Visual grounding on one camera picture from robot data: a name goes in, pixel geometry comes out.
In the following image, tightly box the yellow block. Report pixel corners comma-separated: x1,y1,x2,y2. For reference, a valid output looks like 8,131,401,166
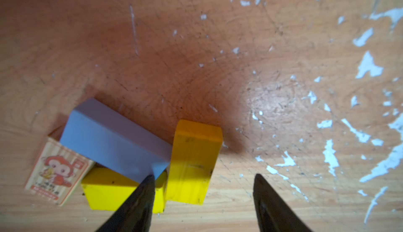
81,167,167,214
166,120,223,205

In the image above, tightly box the blue block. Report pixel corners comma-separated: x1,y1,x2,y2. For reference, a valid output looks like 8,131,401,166
60,98,172,183

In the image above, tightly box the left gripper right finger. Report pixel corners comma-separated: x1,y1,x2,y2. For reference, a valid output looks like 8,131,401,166
253,174,311,232

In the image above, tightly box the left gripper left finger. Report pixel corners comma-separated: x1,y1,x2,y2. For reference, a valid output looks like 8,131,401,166
97,174,155,232

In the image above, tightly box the printed wooden block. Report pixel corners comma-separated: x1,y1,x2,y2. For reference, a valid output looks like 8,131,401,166
24,136,95,206

